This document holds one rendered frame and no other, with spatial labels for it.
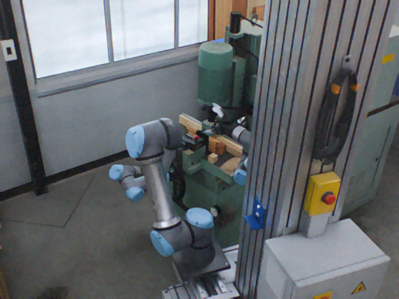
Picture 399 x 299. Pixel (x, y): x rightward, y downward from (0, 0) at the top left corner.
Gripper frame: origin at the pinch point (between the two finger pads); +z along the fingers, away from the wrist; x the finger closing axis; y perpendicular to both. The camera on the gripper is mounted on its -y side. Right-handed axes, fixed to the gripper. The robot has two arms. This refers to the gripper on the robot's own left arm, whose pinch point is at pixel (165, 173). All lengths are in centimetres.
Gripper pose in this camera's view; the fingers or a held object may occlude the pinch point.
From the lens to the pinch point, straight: 234.8
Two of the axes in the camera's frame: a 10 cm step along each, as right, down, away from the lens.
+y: -3.8, 9.1, 1.7
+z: 6.1, 1.1, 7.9
